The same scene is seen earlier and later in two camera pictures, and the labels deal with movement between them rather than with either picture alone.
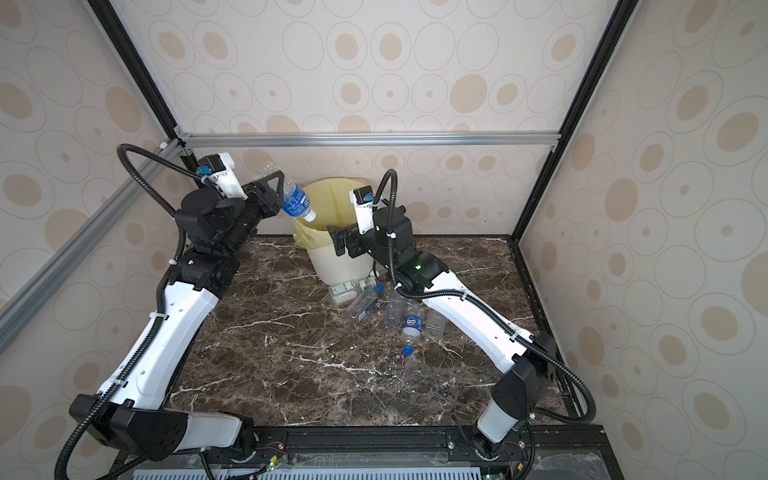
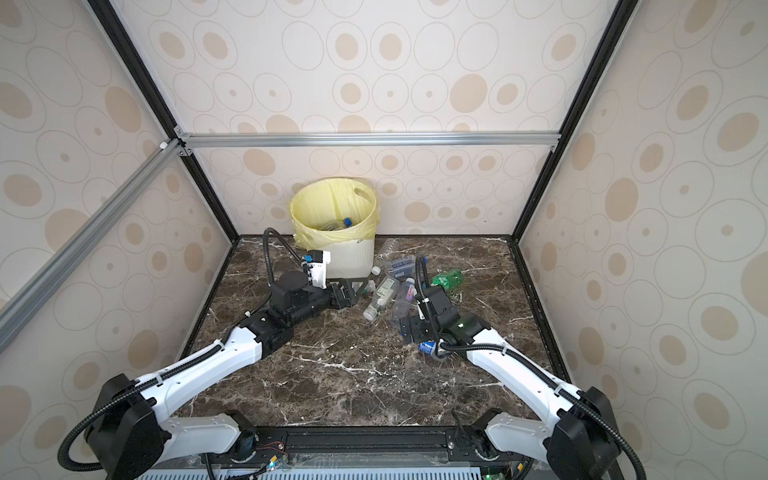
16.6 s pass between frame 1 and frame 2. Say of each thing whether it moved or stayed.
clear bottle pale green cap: moved
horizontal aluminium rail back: stayed
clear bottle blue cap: moved
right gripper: moved
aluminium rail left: stayed
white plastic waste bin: stayed
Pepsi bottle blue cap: moved
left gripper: moved
